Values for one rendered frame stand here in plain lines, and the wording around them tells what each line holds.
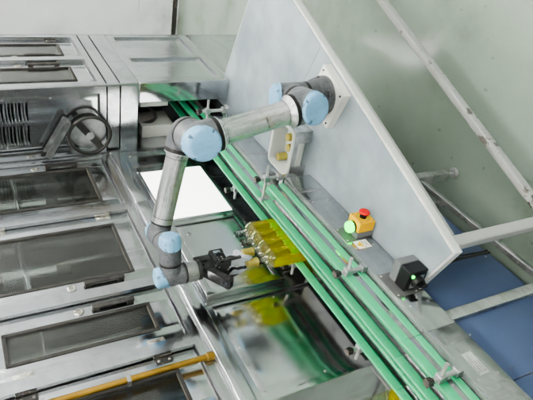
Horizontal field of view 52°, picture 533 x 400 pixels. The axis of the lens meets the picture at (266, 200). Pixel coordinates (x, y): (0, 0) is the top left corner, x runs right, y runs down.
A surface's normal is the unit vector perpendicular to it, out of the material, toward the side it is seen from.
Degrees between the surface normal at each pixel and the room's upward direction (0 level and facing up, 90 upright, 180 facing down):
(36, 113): 90
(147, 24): 90
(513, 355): 90
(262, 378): 90
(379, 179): 0
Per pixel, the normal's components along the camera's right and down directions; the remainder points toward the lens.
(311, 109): 0.58, 0.30
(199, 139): 0.36, 0.38
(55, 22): 0.46, 0.54
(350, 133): -0.88, 0.14
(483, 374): 0.15, -0.83
